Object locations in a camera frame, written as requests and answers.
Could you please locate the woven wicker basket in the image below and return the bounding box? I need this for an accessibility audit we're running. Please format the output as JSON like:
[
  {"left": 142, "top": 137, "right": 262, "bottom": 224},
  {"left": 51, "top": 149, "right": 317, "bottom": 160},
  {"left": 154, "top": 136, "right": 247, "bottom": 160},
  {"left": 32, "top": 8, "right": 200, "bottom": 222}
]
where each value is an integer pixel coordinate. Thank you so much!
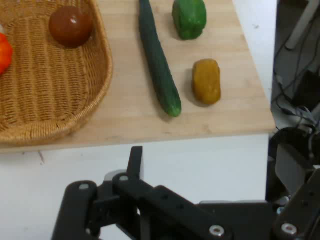
[{"left": 0, "top": 0, "right": 114, "bottom": 147}]

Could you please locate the black power adapter box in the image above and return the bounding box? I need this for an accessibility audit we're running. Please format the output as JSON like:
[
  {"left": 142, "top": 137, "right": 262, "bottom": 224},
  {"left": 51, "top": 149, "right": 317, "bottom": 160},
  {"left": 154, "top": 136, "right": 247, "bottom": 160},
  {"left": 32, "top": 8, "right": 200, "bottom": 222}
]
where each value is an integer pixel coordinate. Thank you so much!
[{"left": 291, "top": 69, "right": 320, "bottom": 111}]

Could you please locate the orange pumpkin toy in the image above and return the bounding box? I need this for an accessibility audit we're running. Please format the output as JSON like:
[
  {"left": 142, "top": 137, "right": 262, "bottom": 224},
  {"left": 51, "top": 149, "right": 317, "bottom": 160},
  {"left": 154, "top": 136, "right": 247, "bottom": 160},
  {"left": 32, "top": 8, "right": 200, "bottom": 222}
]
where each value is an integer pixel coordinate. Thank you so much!
[{"left": 0, "top": 32, "right": 14, "bottom": 76}]

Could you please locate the brown-red tomato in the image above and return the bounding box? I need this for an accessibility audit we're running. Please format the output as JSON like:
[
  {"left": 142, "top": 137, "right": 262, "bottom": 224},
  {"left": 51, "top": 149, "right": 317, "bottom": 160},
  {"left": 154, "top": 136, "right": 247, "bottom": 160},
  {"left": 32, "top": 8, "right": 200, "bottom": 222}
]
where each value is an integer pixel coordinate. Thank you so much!
[{"left": 48, "top": 6, "right": 95, "bottom": 49}]

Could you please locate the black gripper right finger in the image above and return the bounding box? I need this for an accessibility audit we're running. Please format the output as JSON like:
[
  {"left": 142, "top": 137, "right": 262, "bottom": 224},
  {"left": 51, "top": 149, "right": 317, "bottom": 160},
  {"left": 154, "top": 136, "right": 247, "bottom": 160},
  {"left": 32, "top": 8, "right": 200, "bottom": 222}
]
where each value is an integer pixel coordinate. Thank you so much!
[{"left": 272, "top": 166, "right": 320, "bottom": 240}]

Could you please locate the grey metal bar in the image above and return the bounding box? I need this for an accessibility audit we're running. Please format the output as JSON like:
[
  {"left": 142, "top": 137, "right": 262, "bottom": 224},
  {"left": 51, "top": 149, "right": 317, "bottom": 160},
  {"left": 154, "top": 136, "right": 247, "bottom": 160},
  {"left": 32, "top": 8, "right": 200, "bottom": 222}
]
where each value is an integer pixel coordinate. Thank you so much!
[{"left": 284, "top": 0, "right": 320, "bottom": 51}]

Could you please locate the black and grey device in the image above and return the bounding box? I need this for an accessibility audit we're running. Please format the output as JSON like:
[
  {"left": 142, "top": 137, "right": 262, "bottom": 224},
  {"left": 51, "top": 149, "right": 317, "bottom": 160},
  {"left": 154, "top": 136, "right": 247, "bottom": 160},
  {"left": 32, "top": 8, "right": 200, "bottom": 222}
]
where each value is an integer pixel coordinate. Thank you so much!
[{"left": 267, "top": 126, "right": 320, "bottom": 201}]

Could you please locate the wooden cutting board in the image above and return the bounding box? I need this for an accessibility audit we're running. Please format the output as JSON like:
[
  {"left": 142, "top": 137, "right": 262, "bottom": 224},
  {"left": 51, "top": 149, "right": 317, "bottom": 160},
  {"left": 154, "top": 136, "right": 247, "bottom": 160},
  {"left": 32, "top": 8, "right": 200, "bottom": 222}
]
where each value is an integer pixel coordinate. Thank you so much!
[{"left": 0, "top": 0, "right": 276, "bottom": 154}]

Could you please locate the green bell pepper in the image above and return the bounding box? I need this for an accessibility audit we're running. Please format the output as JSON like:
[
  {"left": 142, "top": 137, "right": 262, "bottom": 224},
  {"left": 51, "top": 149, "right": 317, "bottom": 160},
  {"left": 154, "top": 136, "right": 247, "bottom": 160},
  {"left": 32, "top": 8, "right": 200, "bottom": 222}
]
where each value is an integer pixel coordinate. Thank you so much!
[{"left": 171, "top": 0, "right": 208, "bottom": 41}]

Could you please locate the long dark green cucumber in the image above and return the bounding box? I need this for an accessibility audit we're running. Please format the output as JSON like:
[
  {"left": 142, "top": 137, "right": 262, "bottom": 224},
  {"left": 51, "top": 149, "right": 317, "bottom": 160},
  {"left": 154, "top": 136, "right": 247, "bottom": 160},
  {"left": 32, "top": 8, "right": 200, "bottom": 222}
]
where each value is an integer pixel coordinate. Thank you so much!
[{"left": 138, "top": 0, "right": 182, "bottom": 118}]

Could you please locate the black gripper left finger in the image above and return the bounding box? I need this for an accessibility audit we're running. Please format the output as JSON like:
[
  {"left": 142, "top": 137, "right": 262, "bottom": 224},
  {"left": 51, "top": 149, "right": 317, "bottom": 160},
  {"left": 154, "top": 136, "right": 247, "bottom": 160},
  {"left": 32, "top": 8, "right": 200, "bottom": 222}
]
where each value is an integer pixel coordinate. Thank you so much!
[{"left": 51, "top": 146, "right": 234, "bottom": 240}]

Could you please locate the thin black floor cable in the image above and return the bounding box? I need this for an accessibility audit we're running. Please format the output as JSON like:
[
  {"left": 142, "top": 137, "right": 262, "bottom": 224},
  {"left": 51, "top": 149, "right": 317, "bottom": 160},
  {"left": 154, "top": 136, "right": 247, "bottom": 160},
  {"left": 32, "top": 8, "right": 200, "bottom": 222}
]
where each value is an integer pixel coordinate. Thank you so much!
[{"left": 273, "top": 37, "right": 320, "bottom": 126}]

